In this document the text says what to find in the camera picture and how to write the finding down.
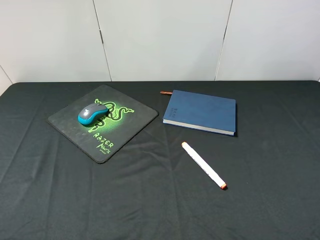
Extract brown notebook bookmark ribbon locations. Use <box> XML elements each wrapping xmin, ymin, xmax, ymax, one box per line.
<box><xmin>160</xmin><ymin>91</ymin><xmax>173</xmax><ymax>96</ymax></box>

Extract black tablecloth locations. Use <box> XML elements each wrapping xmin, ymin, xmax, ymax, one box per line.
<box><xmin>0</xmin><ymin>80</ymin><xmax>320</xmax><ymax>240</ymax></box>

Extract blue hardcover notebook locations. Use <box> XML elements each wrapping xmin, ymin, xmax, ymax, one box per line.
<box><xmin>163</xmin><ymin>90</ymin><xmax>236</xmax><ymax>136</ymax></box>

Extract blue and grey computer mouse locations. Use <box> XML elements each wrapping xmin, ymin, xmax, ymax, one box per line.
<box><xmin>77</xmin><ymin>103</ymin><xmax>109</xmax><ymax>126</ymax></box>

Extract white marker pen orange caps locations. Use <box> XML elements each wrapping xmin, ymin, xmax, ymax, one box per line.
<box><xmin>181</xmin><ymin>142</ymin><xmax>227</xmax><ymax>190</ymax></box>

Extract black Razer mouse pad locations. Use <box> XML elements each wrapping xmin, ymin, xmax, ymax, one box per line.
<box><xmin>48</xmin><ymin>85</ymin><xmax>159</xmax><ymax>164</ymax></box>

